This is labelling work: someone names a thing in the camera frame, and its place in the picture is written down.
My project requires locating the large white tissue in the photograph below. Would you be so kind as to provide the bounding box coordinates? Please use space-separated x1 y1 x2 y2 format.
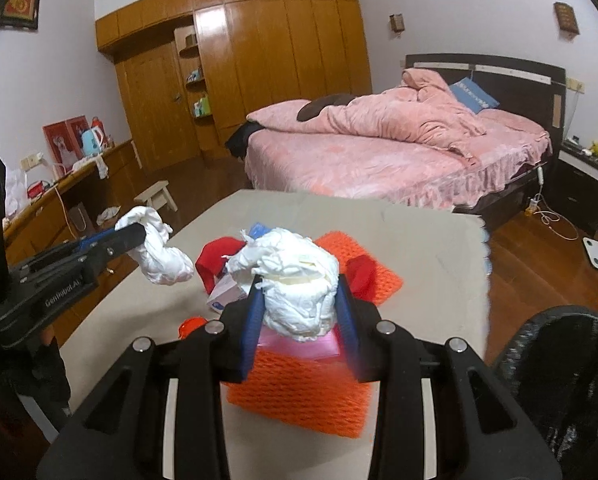
225 228 339 342

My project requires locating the small white tissue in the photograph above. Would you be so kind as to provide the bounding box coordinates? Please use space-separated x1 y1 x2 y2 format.
115 206 194 286

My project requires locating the orange foam net wrap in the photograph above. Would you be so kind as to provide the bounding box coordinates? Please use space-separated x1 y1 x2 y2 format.
227 231 403 439

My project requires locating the red plastic bag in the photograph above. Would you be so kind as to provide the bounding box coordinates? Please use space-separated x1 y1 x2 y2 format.
179 316 207 340

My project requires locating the black trash bin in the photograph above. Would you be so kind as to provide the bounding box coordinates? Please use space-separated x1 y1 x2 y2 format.
492 306 598 479

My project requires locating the white tissue on floor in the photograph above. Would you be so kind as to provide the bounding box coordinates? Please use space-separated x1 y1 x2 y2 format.
96 206 120 228

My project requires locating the white blue medicine box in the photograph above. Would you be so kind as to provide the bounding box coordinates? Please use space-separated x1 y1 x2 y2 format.
206 274 249 313

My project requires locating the pink face mask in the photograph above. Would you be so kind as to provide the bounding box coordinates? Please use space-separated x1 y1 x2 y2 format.
258 326 340 361

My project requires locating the red cloth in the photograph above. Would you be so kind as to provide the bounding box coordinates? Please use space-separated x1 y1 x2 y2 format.
195 236 246 294

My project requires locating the small white stool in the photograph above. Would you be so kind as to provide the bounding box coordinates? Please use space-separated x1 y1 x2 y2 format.
134 180 179 212

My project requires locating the blue plastic bag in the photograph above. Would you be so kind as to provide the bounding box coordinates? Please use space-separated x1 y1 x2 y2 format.
248 222 271 240

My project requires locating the blue electric kettle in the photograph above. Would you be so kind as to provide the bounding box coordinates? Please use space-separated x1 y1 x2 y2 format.
81 126 105 157

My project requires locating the black clothing on bed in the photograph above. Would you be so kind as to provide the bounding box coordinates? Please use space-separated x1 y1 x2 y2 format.
224 120 263 159

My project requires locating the wooden wardrobe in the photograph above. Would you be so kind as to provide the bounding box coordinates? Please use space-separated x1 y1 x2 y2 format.
95 0 372 172

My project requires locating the pink quilt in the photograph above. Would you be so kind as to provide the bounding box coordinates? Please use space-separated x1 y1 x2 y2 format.
247 68 486 166

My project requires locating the bed with dark headboard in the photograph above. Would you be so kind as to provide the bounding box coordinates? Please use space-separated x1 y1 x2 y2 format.
243 53 566 229

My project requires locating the blue pillow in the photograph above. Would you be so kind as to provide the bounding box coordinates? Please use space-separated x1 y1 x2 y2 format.
450 77 500 114

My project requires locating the dark bedside table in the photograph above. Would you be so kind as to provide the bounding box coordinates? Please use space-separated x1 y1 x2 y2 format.
545 142 598 234

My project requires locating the yellow plush toy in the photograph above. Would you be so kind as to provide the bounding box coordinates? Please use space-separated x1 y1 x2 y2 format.
590 141 598 159

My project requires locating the red photo frame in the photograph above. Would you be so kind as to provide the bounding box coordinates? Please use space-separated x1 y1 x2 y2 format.
42 115 90 174

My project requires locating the white charger cable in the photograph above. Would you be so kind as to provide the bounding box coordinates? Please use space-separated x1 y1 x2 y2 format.
525 167 580 242

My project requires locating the red framed wall picture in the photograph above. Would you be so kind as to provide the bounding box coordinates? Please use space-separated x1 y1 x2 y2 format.
0 0 40 32

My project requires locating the left wall lamp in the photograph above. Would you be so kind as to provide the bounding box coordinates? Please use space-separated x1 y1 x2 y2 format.
389 13 405 35

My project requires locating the wall lamp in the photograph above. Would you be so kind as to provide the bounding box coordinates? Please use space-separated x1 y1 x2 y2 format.
389 13 405 35
554 2 580 36

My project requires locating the right wall lamp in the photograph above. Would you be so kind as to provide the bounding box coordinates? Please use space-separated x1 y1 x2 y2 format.
554 2 580 36

